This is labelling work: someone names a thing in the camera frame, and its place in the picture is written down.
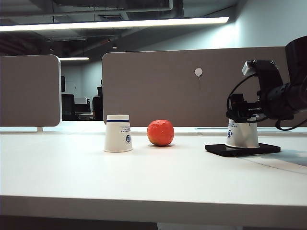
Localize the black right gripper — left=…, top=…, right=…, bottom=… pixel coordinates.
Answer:
left=226, top=82, right=296, bottom=123

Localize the white paper cup blue band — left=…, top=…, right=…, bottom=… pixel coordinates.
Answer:
left=224, top=116, right=260, bottom=150
left=103, top=114, right=134, bottom=153

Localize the black smartphone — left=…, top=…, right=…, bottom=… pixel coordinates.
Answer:
left=205, top=142, right=281, bottom=158

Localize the wide brown desk divider panel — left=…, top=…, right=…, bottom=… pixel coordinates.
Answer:
left=102, top=46, right=307, bottom=128

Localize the long ceiling light strip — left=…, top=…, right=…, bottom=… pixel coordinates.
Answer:
left=0, top=16, right=230, bottom=33

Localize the dark office chair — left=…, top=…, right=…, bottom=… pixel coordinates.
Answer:
left=61, top=93, right=75, bottom=121

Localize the narrow brown desk divider panel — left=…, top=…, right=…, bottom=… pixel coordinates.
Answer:
left=0, top=54, right=62, bottom=128

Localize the black camera cable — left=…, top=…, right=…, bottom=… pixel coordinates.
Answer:
left=226, top=73, right=255, bottom=117

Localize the desk cable slot cover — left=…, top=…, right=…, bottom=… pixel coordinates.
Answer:
left=194, top=126, right=228, bottom=131

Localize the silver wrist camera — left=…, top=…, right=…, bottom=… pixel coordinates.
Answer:
left=241, top=60, right=255, bottom=77

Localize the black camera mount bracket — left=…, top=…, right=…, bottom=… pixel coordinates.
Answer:
left=249, top=59, right=284, bottom=94

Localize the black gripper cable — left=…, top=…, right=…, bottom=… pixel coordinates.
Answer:
left=274, top=116, right=305, bottom=131

